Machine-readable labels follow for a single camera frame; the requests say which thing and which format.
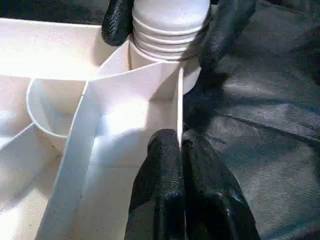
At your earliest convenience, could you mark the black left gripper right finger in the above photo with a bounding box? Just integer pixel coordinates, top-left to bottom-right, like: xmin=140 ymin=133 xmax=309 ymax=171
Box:
xmin=181 ymin=129 xmax=263 ymax=240

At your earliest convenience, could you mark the white plastic table top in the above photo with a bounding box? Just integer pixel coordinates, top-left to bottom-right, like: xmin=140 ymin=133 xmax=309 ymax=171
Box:
xmin=0 ymin=16 xmax=204 ymax=240

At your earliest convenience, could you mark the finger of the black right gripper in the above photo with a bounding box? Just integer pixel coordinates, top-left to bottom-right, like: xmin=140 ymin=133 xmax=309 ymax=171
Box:
xmin=179 ymin=0 xmax=258 ymax=70
xmin=101 ymin=0 xmax=136 ymax=47

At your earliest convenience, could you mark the white plastic table leg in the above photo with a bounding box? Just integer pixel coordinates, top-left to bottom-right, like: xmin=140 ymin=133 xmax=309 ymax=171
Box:
xmin=130 ymin=0 xmax=211 ymax=63

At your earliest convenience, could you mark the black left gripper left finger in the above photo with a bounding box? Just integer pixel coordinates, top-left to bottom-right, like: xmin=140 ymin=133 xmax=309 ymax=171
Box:
xmin=124 ymin=128 xmax=187 ymax=240

